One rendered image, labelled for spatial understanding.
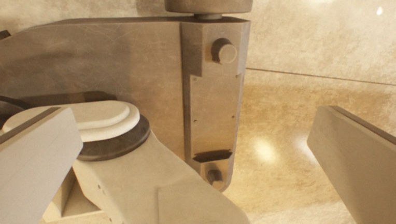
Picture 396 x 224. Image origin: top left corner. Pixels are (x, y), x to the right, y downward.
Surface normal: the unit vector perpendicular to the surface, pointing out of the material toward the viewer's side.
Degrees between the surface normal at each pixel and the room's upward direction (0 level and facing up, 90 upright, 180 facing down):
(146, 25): 0
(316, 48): 0
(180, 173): 90
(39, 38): 0
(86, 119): 90
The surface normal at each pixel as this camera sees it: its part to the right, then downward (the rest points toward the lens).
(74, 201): 0.00, -0.87
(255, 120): 0.22, 0.47
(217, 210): -0.09, -0.99
